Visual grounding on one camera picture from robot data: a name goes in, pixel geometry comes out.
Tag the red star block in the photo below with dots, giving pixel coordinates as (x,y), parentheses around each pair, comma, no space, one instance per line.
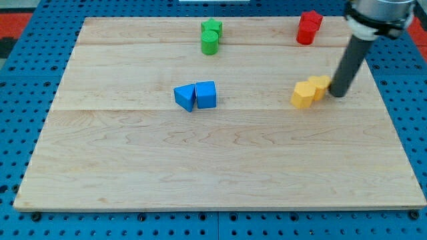
(312,17)

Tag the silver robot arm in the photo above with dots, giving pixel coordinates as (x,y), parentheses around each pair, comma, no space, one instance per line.
(368,20)

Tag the yellow heart block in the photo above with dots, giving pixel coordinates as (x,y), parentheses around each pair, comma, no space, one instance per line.
(321,83)

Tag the red cylinder block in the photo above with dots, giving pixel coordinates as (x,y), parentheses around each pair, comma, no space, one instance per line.
(306,32)

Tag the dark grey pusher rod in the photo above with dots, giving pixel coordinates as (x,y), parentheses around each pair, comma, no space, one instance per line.
(349,65)

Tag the green star block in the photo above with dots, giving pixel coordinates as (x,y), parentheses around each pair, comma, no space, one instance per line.
(212,25)

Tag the yellow hexagon block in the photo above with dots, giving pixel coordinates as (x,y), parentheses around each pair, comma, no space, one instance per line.
(303,95)

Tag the green cylinder block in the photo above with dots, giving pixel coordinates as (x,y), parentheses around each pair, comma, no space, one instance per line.
(209,42)

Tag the blue triangle block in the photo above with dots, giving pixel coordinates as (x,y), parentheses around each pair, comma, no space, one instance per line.
(185,96)

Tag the wooden board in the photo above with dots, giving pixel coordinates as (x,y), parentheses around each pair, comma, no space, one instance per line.
(115,140)

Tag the blue cube block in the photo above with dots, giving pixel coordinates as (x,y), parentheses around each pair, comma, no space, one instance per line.
(206,94)

